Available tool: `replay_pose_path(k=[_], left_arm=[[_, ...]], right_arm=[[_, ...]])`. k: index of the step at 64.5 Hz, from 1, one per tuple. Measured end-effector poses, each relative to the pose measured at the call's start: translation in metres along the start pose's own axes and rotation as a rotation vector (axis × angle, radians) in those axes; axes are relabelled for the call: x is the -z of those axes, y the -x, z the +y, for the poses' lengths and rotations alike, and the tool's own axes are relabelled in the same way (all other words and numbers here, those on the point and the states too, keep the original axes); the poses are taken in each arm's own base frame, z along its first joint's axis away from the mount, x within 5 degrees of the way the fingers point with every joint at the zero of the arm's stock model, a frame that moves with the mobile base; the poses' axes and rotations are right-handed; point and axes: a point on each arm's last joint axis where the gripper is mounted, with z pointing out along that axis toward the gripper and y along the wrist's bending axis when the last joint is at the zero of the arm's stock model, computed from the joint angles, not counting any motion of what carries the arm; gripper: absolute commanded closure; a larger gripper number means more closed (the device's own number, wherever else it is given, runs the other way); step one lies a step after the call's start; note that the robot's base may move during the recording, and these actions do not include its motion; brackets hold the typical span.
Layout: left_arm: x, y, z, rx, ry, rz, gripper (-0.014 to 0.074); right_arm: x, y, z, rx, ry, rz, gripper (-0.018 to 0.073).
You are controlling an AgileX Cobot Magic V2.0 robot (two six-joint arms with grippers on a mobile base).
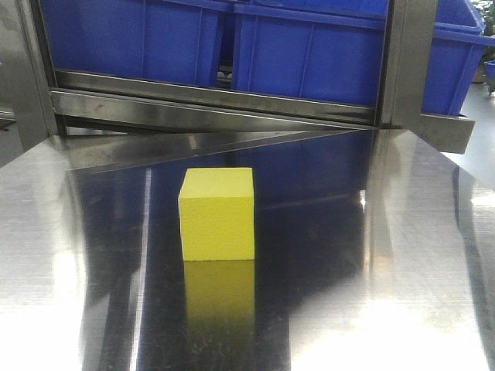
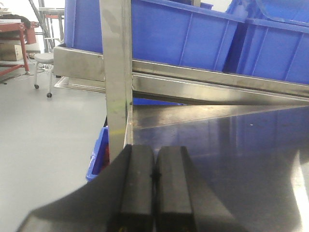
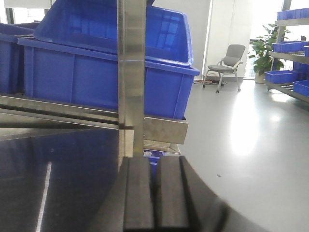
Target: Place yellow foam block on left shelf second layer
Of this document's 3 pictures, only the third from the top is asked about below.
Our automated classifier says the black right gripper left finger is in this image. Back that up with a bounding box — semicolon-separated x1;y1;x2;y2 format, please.
124;157;155;230

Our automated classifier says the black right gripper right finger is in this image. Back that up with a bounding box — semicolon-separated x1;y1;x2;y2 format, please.
155;156;201;229

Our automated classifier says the small blue bin below shelf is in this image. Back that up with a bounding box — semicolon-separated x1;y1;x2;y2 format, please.
143;150;166;173

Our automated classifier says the distant steel shelf rack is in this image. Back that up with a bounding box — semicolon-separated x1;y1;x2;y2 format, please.
265;18;309;103

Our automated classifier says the grey office chair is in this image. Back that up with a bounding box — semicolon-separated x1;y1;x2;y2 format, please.
202;44;246;93

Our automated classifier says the distant blue bin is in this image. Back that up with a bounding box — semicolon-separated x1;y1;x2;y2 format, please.
277;8;309;20
265;70;298;84
293;80;309;97
273;41;309;53

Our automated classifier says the distant blue bin lower right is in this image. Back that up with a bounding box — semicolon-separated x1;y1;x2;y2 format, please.
293;80;309;97

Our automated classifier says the large blue plastic bin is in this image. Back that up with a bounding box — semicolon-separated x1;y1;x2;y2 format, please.
18;38;200;119

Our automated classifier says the green potted plant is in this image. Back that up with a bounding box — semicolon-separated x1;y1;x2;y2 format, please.
248;24;278;84

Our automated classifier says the distant blue bin middle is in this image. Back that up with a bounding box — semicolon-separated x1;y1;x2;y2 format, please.
273;41;309;53

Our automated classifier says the tilted blue bin on top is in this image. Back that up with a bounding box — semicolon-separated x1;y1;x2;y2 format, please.
33;0;194;67

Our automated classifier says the blue bin at far left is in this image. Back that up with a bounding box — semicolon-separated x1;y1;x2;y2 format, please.
0;23;34;94

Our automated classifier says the distant blue bin top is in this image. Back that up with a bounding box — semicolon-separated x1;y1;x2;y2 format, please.
277;8;309;20

